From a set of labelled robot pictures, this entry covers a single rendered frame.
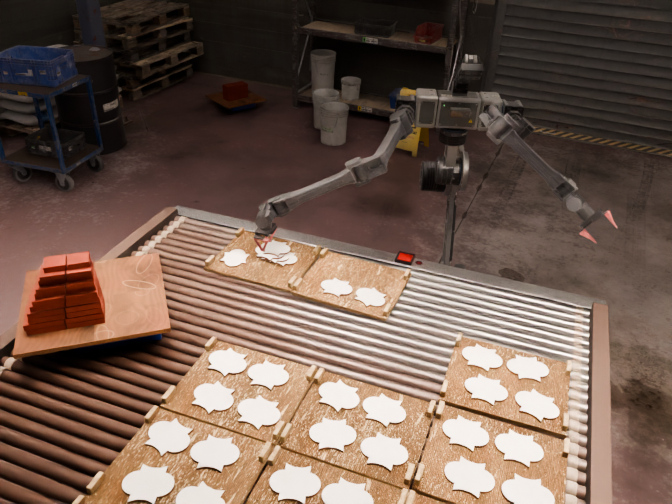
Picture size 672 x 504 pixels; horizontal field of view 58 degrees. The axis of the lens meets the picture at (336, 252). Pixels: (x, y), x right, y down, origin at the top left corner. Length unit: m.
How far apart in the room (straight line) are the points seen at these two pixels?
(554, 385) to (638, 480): 1.23
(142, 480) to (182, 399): 0.32
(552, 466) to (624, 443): 1.55
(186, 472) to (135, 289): 0.81
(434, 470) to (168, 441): 0.79
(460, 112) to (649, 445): 1.93
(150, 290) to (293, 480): 0.96
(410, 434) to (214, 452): 0.60
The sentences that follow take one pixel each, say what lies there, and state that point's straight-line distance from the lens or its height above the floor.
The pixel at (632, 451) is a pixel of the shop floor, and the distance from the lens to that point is 3.52.
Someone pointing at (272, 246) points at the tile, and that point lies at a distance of 2.73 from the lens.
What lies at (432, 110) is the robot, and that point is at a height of 1.46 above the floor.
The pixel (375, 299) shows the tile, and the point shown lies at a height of 0.94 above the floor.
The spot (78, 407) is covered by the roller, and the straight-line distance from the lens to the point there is 2.22.
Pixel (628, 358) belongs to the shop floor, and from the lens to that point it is 4.07.
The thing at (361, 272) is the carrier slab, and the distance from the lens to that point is 2.63.
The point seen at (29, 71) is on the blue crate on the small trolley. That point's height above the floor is 0.97.
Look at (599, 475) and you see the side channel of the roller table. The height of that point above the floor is 0.95.
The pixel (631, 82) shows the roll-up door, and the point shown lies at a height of 0.69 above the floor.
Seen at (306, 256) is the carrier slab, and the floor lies 0.94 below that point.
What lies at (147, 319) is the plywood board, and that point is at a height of 1.04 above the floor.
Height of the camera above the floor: 2.43
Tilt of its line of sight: 33 degrees down
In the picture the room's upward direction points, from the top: 2 degrees clockwise
